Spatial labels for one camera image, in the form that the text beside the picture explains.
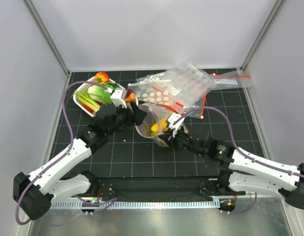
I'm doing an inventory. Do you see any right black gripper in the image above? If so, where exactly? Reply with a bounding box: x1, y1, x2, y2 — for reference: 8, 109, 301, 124
159, 125, 206, 157

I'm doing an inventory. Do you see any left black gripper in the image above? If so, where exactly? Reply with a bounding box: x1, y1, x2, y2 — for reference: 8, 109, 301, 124
105, 102, 147, 136

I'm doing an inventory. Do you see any yellow pepper piece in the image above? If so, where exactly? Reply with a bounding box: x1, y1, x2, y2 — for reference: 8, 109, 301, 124
151, 119, 168, 136

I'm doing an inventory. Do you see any clear pink-dotted zip bag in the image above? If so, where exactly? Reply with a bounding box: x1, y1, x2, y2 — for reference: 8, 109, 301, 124
136, 103, 188, 147

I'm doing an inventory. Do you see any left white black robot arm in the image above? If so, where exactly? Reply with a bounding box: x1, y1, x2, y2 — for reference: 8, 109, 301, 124
13, 102, 147, 225

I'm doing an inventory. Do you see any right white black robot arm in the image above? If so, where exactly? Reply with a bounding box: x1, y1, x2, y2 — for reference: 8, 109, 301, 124
160, 128, 304, 210

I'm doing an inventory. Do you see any orange-edged flat bag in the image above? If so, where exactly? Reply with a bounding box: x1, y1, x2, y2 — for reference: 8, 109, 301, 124
190, 92, 207, 120

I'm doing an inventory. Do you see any clear white-dotted zip bag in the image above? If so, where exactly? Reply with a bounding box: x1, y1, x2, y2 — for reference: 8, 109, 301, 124
127, 80, 187, 111

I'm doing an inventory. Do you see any clear bag orange zipper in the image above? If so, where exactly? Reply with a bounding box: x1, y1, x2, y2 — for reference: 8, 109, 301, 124
210, 69, 253, 90

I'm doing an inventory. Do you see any small orange carrot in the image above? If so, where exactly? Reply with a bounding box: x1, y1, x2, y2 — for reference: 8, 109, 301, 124
124, 93, 136, 103

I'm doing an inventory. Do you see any dark red eggplant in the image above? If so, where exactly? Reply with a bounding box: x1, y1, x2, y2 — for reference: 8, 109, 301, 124
126, 89, 134, 96

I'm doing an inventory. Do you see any small red strawberry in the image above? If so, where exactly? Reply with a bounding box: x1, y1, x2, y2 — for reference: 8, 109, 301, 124
84, 105, 93, 113

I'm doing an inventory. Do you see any green lettuce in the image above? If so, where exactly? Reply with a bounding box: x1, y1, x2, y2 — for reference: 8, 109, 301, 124
88, 82, 119, 104

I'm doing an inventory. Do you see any white plastic basket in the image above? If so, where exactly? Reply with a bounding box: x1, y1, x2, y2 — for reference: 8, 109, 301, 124
73, 76, 139, 117

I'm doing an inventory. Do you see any black grid cutting mat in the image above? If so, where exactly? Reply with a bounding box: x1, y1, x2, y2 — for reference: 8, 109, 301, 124
50, 72, 263, 178

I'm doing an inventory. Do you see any green celery stalk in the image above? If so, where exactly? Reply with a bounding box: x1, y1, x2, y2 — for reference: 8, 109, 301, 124
71, 90, 102, 115

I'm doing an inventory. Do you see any red orange tomato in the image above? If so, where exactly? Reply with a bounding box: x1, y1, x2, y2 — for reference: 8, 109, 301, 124
95, 72, 110, 84

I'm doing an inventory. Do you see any pile of red-dotted bags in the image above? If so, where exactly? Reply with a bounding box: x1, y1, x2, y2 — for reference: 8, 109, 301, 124
163, 62, 217, 107

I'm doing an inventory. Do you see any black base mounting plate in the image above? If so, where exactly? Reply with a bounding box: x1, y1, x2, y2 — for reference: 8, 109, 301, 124
78, 176, 245, 203

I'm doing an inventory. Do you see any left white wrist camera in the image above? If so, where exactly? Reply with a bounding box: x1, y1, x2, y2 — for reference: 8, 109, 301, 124
110, 88, 127, 108

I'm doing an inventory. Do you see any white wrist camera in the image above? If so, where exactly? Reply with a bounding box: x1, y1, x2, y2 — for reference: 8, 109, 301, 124
110, 88, 127, 108
166, 113, 184, 137

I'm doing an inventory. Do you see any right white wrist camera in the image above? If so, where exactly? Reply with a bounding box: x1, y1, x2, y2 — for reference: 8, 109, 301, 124
166, 113, 184, 137

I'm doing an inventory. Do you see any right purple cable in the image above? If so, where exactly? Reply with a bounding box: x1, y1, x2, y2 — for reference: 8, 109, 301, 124
174, 106, 304, 216

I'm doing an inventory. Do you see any slotted aluminium cable duct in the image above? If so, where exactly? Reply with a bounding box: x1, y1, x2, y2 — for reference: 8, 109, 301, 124
51, 199, 220, 211

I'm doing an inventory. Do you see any left aluminium frame post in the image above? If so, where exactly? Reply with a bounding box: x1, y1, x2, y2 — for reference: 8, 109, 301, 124
23, 0, 70, 76

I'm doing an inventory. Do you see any aluminium frame post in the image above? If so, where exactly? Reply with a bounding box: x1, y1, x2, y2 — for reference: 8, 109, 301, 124
241, 0, 286, 71
23, 0, 70, 76

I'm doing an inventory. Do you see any right aluminium frame post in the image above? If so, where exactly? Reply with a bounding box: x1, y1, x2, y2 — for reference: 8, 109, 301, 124
241, 0, 286, 71

